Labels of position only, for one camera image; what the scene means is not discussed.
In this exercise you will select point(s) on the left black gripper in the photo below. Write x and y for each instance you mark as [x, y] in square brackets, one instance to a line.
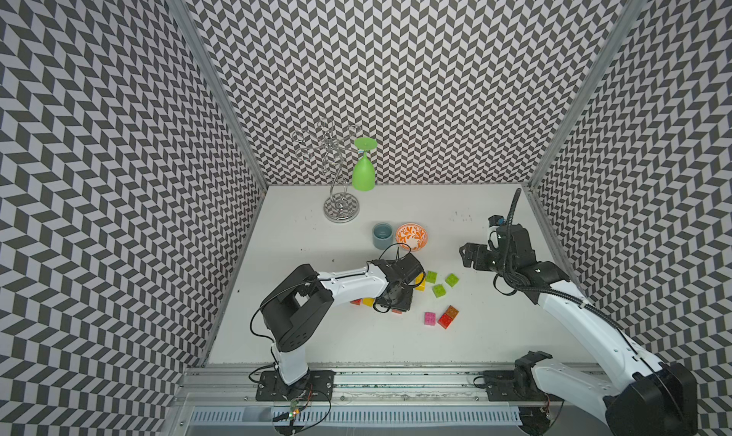
[405, 305]

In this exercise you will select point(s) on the orange white patterned bowl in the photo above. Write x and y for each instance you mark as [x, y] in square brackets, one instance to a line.
[411, 236]

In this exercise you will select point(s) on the small red lego brick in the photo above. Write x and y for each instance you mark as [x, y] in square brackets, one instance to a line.
[445, 321]

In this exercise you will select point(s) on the aluminium front rail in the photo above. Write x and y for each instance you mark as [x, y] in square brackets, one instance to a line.
[355, 384]

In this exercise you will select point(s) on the green lego brick right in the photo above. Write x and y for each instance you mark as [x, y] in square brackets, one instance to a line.
[452, 280]

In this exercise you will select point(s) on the green lego brick front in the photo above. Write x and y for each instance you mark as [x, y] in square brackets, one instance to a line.
[439, 291]

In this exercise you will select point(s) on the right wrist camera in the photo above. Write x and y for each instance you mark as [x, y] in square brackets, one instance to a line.
[497, 222]

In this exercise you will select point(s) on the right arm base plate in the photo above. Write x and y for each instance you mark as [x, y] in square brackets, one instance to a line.
[507, 386]

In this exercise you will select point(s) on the pink lego brick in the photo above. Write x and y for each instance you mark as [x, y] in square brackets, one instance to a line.
[430, 319]

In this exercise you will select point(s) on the yellow curved lego brick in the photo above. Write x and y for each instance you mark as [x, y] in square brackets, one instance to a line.
[422, 284]

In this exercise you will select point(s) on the grey blue ceramic cup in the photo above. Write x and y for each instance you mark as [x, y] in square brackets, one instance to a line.
[382, 235]

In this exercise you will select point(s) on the orange brown lego brick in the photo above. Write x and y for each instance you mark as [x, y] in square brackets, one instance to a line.
[452, 312]

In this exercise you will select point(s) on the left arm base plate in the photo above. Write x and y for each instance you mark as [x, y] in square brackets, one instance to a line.
[315, 386]

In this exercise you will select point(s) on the white slotted cable duct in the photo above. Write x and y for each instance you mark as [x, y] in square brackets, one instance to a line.
[360, 417]

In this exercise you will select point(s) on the green plastic wine glass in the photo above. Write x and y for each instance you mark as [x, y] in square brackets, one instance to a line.
[364, 173]

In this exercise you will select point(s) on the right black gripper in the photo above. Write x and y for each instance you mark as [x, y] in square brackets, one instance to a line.
[470, 248]

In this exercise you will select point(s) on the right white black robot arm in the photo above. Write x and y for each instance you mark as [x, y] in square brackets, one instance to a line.
[640, 395]

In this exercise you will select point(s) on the chrome wire glass rack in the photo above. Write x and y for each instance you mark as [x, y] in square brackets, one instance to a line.
[327, 147]

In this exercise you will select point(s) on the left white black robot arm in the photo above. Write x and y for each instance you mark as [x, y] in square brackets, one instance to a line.
[294, 310]

